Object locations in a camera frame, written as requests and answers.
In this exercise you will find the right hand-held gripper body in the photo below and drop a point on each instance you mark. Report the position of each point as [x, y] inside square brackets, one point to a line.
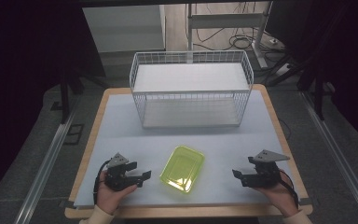
[262, 175]

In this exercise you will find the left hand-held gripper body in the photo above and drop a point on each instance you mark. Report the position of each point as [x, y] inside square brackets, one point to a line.
[117, 179]

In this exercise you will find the person's right hand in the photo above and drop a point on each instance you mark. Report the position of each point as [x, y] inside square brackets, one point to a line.
[276, 196]

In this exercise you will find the person's left hand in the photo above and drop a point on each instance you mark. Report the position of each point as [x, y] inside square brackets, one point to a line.
[110, 197]

